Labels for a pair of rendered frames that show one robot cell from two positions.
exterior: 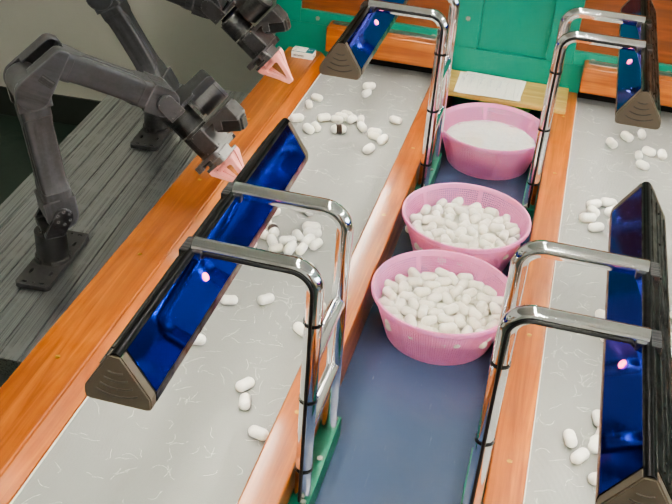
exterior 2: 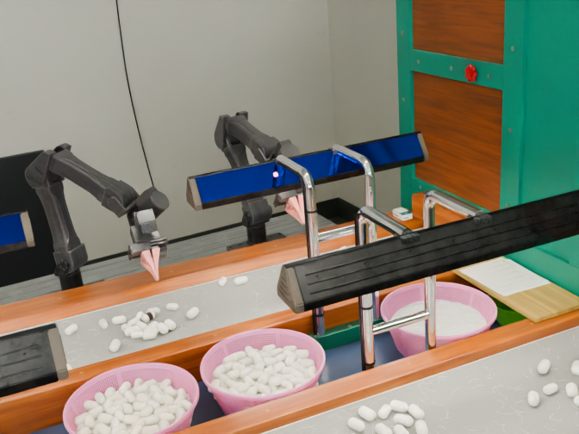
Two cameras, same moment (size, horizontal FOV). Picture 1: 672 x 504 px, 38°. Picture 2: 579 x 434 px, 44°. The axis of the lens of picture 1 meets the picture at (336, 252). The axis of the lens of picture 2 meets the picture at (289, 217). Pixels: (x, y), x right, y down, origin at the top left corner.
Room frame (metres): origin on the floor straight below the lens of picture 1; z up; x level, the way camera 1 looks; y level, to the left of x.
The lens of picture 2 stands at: (1.06, -1.40, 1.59)
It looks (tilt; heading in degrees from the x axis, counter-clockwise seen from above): 21 degrees down; 56
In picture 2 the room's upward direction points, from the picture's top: 5 degrees counter-clockwise
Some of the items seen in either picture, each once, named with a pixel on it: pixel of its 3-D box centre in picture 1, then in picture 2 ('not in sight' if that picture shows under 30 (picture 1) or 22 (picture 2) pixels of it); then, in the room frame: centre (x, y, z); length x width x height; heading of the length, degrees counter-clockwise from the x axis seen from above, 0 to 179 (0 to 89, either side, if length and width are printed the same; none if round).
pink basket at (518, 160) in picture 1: (489, 143); (438, 325); (2.15, -0.36, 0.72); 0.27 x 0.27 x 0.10
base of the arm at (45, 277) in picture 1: (51, 244); (71, 282); (1.58, 0.56, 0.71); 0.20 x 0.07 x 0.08; 171
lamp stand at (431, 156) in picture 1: (403, 91); (329, 244); (2.02, -0.12, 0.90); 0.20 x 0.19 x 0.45; 168
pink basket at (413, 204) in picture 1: (463, 233); (264, 379); (1.72, -0.26, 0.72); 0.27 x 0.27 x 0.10
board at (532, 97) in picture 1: (503, 90); (513, 284); (2.36, -0.40, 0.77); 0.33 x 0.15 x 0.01; 78
